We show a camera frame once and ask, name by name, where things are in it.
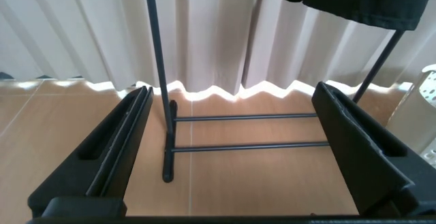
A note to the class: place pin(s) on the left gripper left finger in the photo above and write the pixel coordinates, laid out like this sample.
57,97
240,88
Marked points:
102,169

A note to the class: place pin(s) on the beige curtain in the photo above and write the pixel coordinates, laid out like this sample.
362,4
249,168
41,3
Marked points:
68,30

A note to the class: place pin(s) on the white laundry basket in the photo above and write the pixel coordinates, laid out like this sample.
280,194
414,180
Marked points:
408,122

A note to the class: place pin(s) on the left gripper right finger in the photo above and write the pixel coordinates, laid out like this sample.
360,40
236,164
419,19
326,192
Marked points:
381,169

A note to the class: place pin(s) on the black clothes rack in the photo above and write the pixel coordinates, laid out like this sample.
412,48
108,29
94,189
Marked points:
158,47

